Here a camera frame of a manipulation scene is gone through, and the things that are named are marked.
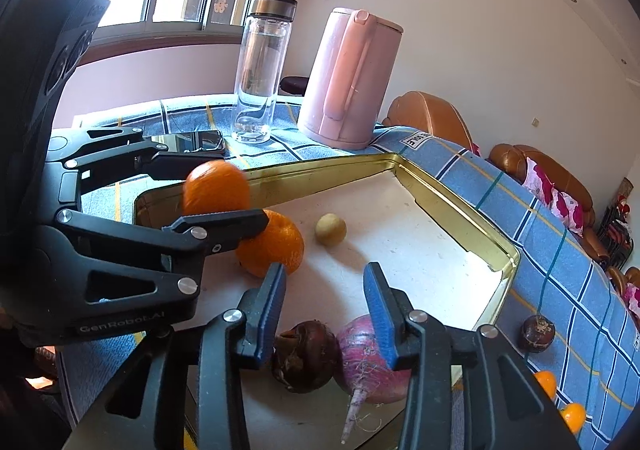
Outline large orange with stem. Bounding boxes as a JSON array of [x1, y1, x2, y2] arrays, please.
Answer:
[[181, 159, 252, 217]]

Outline dark round stool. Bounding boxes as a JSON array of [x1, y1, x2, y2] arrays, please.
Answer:
[[277, 76, 311, 97]]

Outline stacked black chairs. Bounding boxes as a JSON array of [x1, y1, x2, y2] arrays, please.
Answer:
[[595, 204, 637, 271]]

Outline brown leather armchair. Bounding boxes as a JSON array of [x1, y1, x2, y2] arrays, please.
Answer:
[[605, 266, 640, 311], [382, 91, 476, 151]]

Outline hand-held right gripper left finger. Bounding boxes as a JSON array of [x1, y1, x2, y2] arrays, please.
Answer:
[[62, 262, 288, 450]]

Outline small tan kiwi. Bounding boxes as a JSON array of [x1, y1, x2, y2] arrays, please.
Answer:
[[315, 213, 347, 246]]

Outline pink electric kettle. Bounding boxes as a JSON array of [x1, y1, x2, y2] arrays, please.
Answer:
[[297, 7, 405, 151]]

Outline brown water chestnut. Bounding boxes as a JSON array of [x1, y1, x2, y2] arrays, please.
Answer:
[[516, 314, 556, 354], [271, 321, 343, 394]]

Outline long brown leather sofa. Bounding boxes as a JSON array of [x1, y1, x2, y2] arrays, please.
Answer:
[[489, 144, 612, 266]]

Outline gold tin box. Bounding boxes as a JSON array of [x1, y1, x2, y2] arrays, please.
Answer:
[[132, 153, 522, 450]]

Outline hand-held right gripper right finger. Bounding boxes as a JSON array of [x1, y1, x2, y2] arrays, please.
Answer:
[[363, 261, 581, 450]]

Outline clear glass water bottle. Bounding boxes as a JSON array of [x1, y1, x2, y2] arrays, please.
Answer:
[[232, 0, 298, 145]]

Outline black smartphone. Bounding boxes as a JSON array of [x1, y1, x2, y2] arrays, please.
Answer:
[[142, 129, 227, 154]]

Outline pink floral cushion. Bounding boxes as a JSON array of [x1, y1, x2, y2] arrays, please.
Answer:
[[550, 190, 585, 237], [522, 157, 557, 203], [622, 280, 640, 316]]

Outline blue plaid tablecloth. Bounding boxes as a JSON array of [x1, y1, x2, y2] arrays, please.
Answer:
[[50, 95, 640, 450]]

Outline pink radish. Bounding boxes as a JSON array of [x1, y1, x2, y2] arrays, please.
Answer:
[[336, 314, 416, 446]]

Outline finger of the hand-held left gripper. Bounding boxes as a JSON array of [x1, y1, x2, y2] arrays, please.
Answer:
[[42, 208, 270, 319], [46, 126, 212, 194]]

